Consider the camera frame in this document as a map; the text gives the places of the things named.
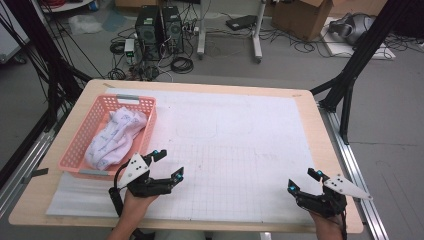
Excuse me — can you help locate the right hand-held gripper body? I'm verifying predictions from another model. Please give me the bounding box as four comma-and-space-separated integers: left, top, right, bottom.
294, 174, 374, 220

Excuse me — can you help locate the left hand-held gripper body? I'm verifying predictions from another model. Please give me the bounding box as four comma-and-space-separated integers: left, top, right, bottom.
117, 152, 174, 198

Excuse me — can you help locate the lilac printed towel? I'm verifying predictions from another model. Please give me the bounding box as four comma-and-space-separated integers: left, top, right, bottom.
84, 106, 149, 171

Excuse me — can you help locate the pink plastic basket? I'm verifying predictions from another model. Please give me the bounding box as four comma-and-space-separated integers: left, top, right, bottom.
58, 93, 158, 182

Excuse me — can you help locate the person's right hand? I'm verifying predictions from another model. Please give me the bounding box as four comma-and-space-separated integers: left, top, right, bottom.
309, 211, 348, 240

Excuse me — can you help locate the person's left hand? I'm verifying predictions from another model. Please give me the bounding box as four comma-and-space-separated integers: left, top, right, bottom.
121, 190, 160, 219

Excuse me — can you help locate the white grid mat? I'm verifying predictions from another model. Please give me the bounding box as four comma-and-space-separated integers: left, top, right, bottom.
45, 87, 318, 225

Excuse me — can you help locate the dark grey table clamp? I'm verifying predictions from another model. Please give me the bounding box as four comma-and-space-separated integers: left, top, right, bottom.
21, 167, 50, 184

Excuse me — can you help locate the small white device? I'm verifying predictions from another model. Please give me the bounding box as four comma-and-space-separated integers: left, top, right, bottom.
123, 38, 136, 58

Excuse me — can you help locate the black computer tower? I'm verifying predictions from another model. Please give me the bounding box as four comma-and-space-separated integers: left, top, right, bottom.
134, 5, 164, 62
161, 5, 185, 54

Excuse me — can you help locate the white metal stand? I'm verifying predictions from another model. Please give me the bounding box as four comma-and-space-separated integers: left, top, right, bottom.
196, 0, 268, 64

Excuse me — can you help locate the white flat board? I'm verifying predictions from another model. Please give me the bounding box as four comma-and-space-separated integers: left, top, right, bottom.
321, 16, 397, 61

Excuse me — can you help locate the white plastic bag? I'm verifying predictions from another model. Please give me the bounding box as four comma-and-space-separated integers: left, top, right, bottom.
68, 13, 104, 36

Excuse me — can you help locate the grey rounded device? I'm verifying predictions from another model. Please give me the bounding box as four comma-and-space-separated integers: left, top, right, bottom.
328, 12, 376, 46

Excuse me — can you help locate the brown cardboard box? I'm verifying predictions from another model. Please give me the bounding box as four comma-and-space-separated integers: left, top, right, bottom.
271, 0, 334, 42

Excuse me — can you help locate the black flat device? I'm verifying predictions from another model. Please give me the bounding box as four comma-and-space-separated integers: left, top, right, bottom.
225, 14, 258, 32

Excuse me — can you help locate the white round table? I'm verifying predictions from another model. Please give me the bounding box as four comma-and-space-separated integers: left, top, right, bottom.
39, 0, 94, 14

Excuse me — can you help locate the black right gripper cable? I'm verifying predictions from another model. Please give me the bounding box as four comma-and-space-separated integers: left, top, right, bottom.
339, 213, 348, 240

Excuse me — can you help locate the aluminium rail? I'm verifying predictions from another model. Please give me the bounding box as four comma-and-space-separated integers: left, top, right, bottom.
318, 101, 389, 240
0, 108, 68, 219

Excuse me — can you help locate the coiled black cable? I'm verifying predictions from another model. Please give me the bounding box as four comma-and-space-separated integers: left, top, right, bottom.
170, 56, 195, 75

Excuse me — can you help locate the black metal frame post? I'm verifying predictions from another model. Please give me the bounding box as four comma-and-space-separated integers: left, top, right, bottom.
309, 0, 424, 145
0, 0, 94, 189

